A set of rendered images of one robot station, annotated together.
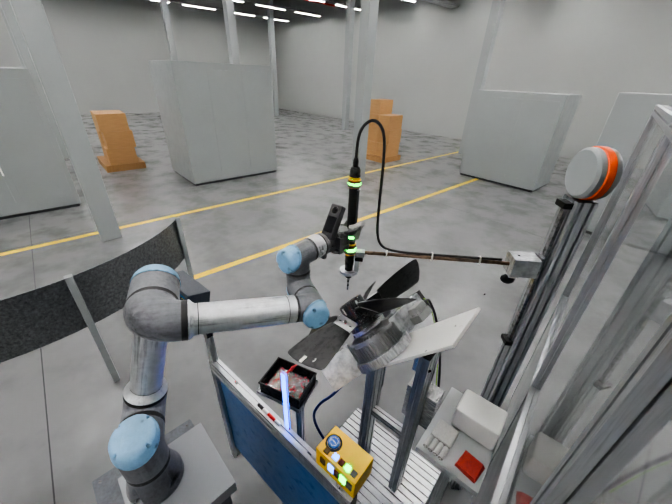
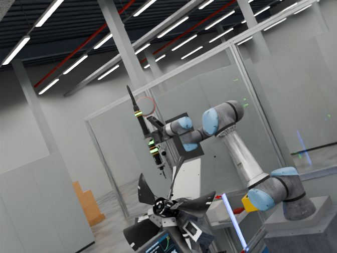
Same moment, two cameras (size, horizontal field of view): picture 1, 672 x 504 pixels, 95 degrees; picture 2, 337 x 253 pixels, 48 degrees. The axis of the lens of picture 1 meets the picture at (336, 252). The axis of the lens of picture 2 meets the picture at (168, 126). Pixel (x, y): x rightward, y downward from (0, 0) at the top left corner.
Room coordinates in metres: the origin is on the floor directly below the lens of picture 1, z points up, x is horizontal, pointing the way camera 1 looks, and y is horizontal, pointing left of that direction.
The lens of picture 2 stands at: (0.93, 2.30, 1.67)
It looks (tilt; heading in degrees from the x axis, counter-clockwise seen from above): 0 degrees down; 268
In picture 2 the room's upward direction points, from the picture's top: 23 degrees counter-clockwise
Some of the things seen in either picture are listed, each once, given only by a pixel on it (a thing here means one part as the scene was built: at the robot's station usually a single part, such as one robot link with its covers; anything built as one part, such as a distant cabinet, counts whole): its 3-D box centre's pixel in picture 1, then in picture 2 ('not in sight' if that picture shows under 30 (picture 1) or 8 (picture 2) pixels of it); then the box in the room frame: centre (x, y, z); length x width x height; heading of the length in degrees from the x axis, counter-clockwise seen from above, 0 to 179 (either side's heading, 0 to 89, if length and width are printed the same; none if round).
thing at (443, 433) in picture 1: (441, 439); (228, 218); (0.71, -0.45, 0.87); 0.15 x 0.09 x 0.02; 137
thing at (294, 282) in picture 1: (300, 286); (190, 139); (0.78, 0.11, 1.54); 0.11 x 0.08 x 0.11; 24
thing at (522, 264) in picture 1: (523, 264); (160, 145); (0.96, -0.68, 1.55); 0.10 x 0.07 x 0.08; 86
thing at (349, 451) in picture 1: (343, 461); (256, 200); (0.54, -0.05, 1.02); 0.16 x 0.10 x 0.11; 51
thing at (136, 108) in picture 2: (351, 223); (147, 135); (1.00, -0.05, 1.66); 0.04 x 0.04 x 0.46
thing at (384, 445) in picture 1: (375, 469); not in sight; (0.98, -0.29, 0.04); 0.62 x 0.46 x 0.08; 51
